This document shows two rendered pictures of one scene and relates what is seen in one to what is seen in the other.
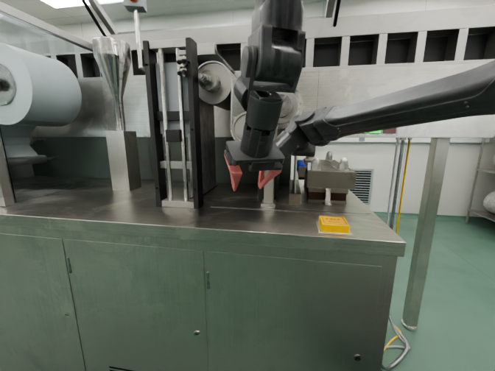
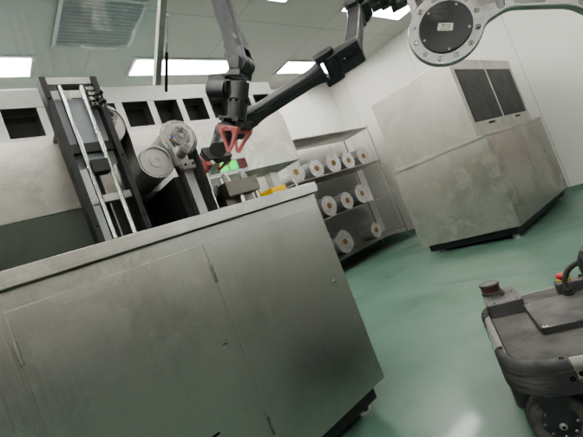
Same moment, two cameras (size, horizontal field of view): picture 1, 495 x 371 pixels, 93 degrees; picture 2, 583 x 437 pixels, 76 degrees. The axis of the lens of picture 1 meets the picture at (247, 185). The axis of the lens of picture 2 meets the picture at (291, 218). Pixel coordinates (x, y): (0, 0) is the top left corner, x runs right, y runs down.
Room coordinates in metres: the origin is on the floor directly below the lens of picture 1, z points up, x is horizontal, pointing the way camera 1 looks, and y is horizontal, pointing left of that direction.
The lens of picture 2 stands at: (-0.29, 0.81, 0.76)
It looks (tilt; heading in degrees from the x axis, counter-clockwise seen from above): 1 degrees up; 310
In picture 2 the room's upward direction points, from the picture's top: 21 degrees counter-clockwise
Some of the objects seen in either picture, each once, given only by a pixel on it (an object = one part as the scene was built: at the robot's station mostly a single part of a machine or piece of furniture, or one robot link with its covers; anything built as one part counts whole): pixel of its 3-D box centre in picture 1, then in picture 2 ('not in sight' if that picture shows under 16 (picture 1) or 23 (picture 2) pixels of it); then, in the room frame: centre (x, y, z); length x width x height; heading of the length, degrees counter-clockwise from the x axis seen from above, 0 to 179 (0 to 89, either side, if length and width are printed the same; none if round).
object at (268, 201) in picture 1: (269, 163); (193, 183); (0.84, -0.08, 1.05); 0.06 x 0.05 x 0.31; 170
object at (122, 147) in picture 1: (121, 127); not in sight; (1.10, 0.57, 1.19); 0.14 x 0.14 x 0.57
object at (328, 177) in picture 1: (323, 171); (220, 198); (1.00, -0.32, 1.00); 0.40 x 0.16 x 0.06; 170
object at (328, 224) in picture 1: (333, 224); (273, 192); (0.62, -0.24, 0.91); 0.07 x 0.07 x 0.02; 80
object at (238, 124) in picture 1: (253, 129); (146, 172); (1.02, -0.02, 1.18); 0.26 x 0.12 x 0.12; 170
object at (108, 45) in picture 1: (112, 51); not in sight; (1.10, 0.57, 1.50); 0.14 x 0.14 x 0.06
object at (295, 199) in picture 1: (294, 190); not in sight; (0.98, -0.20, 0.92); 0.28 x 0.04 x 0.04; 170
